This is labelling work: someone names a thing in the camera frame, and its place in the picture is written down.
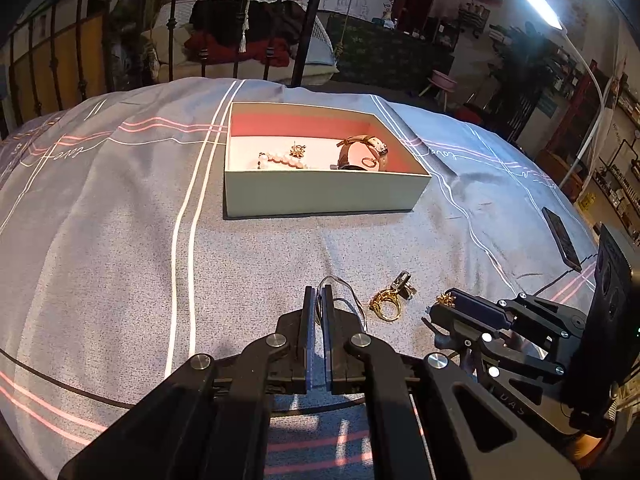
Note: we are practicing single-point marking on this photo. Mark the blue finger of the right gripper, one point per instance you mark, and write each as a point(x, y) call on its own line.
point(450, 334)
point(477, 311)

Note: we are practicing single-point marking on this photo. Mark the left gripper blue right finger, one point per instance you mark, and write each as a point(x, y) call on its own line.
point(327, 323)

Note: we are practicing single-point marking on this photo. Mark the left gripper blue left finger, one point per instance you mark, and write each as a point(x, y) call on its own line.
point(305, 341)

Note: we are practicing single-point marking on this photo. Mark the gold flower brooch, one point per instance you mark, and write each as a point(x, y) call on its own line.
point(298, 150)

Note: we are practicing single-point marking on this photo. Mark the open white pink jewelry box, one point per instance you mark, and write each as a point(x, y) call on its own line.
point(262, 179)

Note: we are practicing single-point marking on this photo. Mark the black smartphone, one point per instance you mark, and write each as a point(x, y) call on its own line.
point(562, 240)

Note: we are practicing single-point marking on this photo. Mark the pink stool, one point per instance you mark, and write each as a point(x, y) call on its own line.
point(443, 84)

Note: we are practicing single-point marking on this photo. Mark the white hanging swing chair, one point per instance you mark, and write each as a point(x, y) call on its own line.
point(168, 60)

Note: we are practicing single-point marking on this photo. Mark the red and black clothes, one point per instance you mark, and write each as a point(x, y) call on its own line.
point(220, 33)

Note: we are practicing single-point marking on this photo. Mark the beige strap wristwatch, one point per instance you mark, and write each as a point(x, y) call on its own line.
point(361, 153)

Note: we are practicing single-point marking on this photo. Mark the black iron bed frame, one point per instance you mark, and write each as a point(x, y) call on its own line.
point(56, 54)

